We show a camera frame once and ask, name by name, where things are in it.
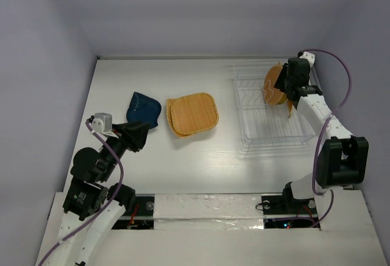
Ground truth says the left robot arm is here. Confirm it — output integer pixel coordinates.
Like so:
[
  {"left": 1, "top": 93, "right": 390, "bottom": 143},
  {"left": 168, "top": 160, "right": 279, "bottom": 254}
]
[{"left": 51, "top": 122, "right": 150, "bottom": 265}]

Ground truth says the white foam front board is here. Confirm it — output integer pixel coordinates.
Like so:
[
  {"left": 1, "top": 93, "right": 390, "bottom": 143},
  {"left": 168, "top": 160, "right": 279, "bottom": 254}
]
[{"left": 37, "top": 189, "right": 386, "bottom": 265}]

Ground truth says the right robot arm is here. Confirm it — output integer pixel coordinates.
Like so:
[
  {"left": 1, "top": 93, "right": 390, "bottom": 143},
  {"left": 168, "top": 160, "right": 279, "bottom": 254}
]
[{"left": 274, "top": 51, "right": 369, "bottom": 214}]

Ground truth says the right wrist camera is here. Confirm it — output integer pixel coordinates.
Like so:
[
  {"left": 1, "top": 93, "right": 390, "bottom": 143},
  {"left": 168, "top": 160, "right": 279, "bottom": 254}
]
[{"left": 297, "top": 51, "right": 315, "bottom": 67}]

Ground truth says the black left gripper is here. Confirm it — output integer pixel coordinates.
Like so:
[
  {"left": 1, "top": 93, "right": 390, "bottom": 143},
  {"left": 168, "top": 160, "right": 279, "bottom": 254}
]
[{"left": 99, "top": 119, "right": 151, "bottom": 180}]

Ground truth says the small orange woven plate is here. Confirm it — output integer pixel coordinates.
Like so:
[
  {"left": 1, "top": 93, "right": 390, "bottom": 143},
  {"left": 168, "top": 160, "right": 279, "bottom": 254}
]
[{"left": 286, "top": 100, "right": 294, "bottom": 118}]

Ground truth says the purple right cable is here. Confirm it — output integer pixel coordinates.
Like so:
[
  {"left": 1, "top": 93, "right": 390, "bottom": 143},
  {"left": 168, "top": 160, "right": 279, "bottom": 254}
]
[{"left": 300, "top": 49, "right": 353, "bottom": 229}]

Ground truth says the square orange woven plate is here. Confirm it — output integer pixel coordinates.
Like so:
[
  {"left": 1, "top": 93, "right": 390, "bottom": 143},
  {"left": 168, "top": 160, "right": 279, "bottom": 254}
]
[{"left": 182, "top": 93, "right": 219, "bottom": 135}]

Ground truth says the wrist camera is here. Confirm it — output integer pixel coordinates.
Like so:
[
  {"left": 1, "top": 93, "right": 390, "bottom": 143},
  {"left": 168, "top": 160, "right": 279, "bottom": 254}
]
[
  {"left": 91, "top": 113, "right": 113, "bottom": 136},
  {"left": 297, "top": 51, "right": 315, "bottom": 67}
]

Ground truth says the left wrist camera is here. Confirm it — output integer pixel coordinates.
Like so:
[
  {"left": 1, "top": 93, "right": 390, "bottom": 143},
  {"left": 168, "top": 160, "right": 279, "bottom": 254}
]
[{"left": 91, "top": 113, "right": 113, "bottom": 136}]

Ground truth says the round orange woven plate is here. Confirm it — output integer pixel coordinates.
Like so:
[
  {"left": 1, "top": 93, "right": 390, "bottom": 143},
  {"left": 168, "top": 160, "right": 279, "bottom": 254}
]
[{"left": 263, "top": 65, "right": 279, "bottom": 105}]

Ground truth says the triangular orange woven plate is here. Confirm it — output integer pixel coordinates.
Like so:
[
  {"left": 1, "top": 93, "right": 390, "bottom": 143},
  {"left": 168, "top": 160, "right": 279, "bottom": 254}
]
[{"left": 166, "top": 97, "right": 196, "bottom": 138}]

